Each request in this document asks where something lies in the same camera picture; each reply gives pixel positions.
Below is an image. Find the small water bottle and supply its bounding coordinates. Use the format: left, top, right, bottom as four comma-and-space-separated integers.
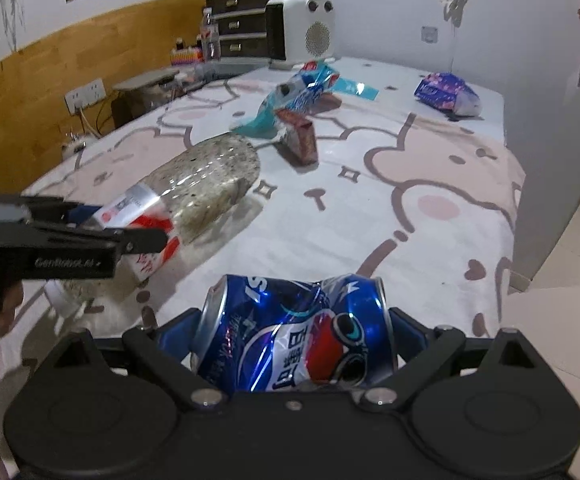
200, 8, 220, 63

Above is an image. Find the dark drawer cabinet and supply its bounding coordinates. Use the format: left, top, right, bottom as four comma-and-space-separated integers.
205, 0, 269, 58

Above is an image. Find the blue white snack wrapper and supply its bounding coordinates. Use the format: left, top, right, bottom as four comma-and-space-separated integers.
230, 61, 340, 140

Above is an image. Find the white space heater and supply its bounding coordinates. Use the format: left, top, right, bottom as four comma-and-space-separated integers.
265, 0, 337, 70

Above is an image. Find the white wall power socket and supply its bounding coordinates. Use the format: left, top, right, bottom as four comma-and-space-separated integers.
64, 78, 107, 115

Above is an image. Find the purple tissue pack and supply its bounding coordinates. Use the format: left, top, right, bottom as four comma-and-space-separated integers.
413, 73, 482, 117

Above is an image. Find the pink cartoon tablecloth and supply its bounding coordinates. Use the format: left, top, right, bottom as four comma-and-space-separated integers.
0, 71, 527, 480

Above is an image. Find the red cigarette box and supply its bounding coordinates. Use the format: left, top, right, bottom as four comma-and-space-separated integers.
276, 108, 318, 166

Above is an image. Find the teal plastic bag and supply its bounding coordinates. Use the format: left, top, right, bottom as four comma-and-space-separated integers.
332, 78, 379, 101

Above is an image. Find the crushed blue Pepsi can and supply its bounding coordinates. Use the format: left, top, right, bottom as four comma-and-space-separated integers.
191, 274, 397, 394

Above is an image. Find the clear plastic bottle red label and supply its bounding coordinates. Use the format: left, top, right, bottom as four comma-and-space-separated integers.
45, 133, 261, 318

